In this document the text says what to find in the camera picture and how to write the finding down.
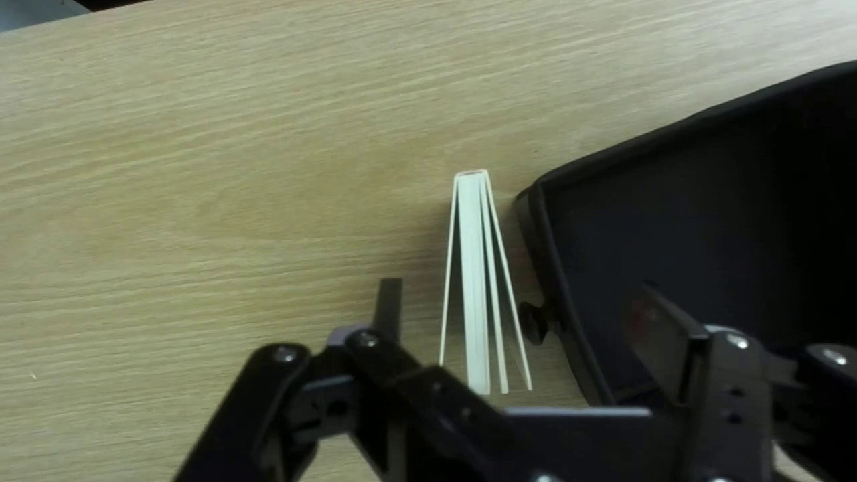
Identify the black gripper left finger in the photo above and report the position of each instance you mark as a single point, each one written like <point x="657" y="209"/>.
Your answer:
<point x="377" y="404"/>

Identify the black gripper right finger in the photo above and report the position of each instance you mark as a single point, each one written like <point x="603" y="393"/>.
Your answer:
<point x="740" y="404"/>

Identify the red packet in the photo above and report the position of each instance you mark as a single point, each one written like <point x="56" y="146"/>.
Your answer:
<point x="479" y="295"/>

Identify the black fabric box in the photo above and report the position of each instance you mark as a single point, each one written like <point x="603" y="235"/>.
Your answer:
<point x="713" y="223"/>

